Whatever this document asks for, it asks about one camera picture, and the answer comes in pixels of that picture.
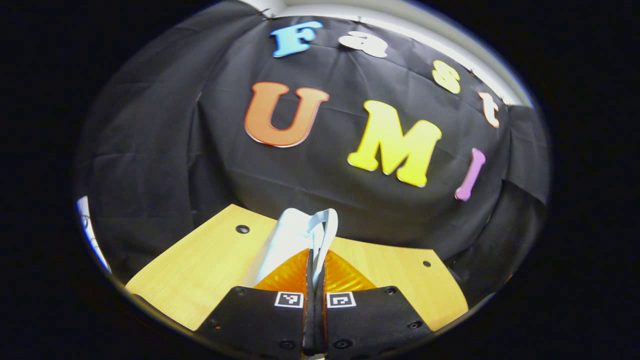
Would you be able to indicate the black backdrop cloth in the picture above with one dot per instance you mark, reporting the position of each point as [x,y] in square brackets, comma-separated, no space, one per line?
[320,200]

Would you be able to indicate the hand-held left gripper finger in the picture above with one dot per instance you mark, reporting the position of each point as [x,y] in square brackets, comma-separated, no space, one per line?
[320,320]
[310,320]

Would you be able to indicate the white printed poster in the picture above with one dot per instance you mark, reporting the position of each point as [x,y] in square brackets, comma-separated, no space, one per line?
[90,230]

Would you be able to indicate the light blue suitcase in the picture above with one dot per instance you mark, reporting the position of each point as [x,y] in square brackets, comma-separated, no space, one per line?
[285,240]

